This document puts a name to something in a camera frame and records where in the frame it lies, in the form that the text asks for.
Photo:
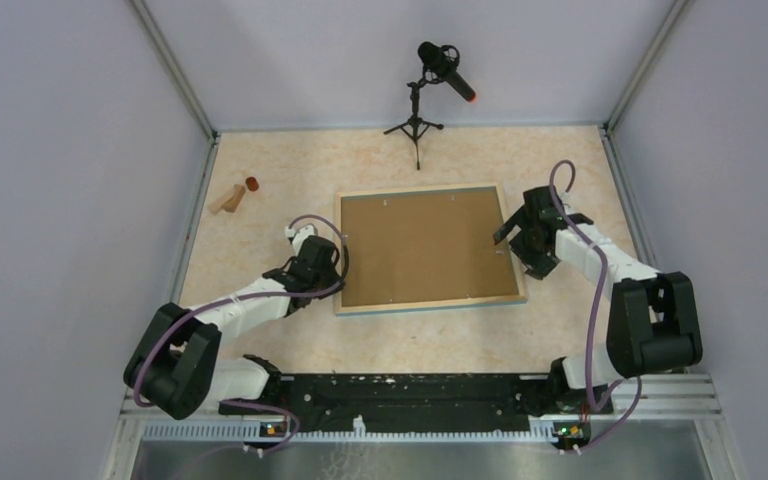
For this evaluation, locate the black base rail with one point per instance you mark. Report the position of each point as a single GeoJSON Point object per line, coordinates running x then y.
{"type": "Point", "coordinates": [422, 403]}

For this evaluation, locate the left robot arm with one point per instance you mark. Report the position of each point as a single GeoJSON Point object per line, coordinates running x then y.
{"type": "Point", "coordinates": [173, 364]}

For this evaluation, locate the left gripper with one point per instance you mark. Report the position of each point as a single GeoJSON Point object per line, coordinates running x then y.
{"type": "Point", "coordinates": [334, 275]}

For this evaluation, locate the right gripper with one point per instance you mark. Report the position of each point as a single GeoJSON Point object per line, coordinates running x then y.
{"type": "Point", "coordinates": [538, 265]}

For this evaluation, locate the brown backing board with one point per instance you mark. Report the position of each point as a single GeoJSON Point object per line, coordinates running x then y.
{"type": "Point", "coordinates": [424, 245]}

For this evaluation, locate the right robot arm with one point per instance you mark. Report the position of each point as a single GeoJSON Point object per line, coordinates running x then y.
{"type": "Point", "coordinates": [653, 323]}

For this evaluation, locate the wooden picture frame blue edge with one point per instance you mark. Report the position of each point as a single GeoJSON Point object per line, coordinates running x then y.
{"type": "Point", "coordinates": [424, 308]}

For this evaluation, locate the small brown cylinder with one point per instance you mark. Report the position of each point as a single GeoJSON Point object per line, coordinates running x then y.
{"type": "Point", "coordinates": [252, 184]}

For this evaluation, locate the wooden block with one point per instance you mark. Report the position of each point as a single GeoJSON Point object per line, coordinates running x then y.
{"type": "Point", "coordinates": [232, 203]}
{"type": "Point", "coordinates": [215, 207]}

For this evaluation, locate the black microphone on tripod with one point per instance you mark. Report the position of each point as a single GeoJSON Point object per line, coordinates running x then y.
{"type": "Point", "coordinates": [440, 64]}

